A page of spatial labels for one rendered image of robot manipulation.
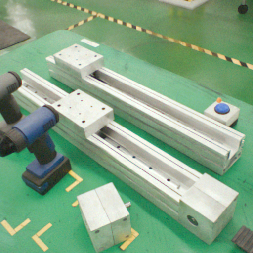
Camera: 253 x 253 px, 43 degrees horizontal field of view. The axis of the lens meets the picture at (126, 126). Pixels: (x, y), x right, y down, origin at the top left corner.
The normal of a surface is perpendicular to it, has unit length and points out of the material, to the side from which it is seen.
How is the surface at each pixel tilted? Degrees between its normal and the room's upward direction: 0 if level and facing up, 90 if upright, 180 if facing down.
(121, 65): 0
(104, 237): 90
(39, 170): 0
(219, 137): 90
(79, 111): 0
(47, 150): 88
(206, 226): 90
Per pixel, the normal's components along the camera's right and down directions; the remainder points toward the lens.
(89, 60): -0.07, -0.75
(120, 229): 0.41, 0.58
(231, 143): -0.70, 0.51
